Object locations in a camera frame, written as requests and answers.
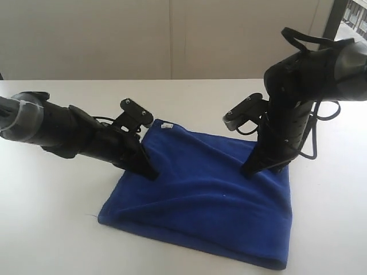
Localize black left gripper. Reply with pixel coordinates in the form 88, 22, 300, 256
94, 126, 159, 180

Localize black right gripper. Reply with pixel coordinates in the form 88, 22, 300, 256
240, 108, 311, 175

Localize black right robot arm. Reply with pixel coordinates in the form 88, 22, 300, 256
241, 40, 366, 176

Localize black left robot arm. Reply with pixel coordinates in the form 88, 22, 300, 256
1, 92, 159, 180

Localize blue towel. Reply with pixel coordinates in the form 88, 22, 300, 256
97, 120, 292, 270

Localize black window frame post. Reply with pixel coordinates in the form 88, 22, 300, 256
323, 0, 348, 40

